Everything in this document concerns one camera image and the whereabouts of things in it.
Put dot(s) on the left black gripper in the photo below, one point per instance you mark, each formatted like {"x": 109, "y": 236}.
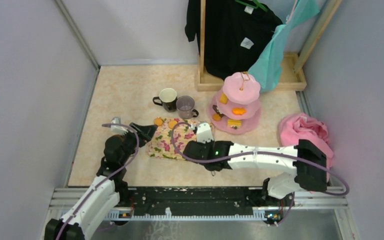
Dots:
{"x": 147, "y": 131}

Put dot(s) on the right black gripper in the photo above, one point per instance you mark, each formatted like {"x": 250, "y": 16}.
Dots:
{"x": 211, "y": 143}

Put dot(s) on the round orange cookie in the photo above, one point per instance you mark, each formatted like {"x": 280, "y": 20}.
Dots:
{"x": 158, "y": 121}

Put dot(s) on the floral rectangular tray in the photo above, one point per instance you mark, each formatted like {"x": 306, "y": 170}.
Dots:
{"x": 161, "y": 147}

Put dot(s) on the round dotted biscuit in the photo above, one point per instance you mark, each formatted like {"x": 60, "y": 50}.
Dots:
{"x": 172, "y": 124}

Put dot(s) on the yellow layered cake slice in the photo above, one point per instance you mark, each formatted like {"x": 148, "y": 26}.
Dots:
{"x": 234, "y": 124}

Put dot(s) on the orange flower-shaped cookie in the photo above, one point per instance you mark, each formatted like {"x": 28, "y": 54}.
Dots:
{"x": 216, "y": 117}

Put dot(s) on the chocolate triangle cake slice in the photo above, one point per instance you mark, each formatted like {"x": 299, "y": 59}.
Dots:
{"x": 217, "y": 111}

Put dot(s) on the orange fish-shaped cake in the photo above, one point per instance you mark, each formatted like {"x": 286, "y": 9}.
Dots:
{"x": 239, "y": 111}

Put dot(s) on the yellow rectangular biscuit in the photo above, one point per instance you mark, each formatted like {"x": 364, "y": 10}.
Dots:
{"x": 223, "y": 99}

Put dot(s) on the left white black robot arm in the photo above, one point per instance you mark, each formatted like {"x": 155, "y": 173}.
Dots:
{"x": 108, "y": 188}

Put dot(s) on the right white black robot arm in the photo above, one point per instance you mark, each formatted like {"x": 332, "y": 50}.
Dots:
{"x": 302, "y": 166}

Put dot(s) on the black mug white inside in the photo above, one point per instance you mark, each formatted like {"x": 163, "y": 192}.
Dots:
{"x": 167, "y": 99}

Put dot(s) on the pink three-tier cake stand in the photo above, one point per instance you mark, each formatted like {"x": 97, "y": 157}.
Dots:
{"x": 243, "y": 91}

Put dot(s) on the pink crumpled towel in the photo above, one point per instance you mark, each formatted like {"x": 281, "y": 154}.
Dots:
{"x": 298, "y": 126}

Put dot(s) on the teal garment hanging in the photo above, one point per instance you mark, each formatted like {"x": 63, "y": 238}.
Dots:
{"x": 267, "y": 68}

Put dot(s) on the wooden clothes rack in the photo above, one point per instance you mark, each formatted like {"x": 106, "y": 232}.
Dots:
{"x": 292, "y": 77}

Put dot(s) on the black t-shirt on hanger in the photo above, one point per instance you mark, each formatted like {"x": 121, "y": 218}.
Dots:
{"x": 235, "y": 35}

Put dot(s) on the green clothes hanger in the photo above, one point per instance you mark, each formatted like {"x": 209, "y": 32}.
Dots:
{"x": 254, "y": 5}

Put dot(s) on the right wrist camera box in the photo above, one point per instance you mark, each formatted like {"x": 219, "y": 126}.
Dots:
{"x": 204, "y": 133}

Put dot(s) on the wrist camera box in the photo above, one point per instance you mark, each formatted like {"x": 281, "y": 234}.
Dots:
{"x": 116, "y": 128}
{"x": 204, "y": 133}

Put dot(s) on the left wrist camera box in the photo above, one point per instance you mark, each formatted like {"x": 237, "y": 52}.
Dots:
{"x": 116, "y": 128}

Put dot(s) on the grey mug black handle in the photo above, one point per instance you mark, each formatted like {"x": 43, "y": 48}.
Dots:
{"x": 185, "y": 106}

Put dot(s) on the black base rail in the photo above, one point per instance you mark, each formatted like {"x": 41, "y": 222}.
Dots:
{"x": 216, "y": 204}

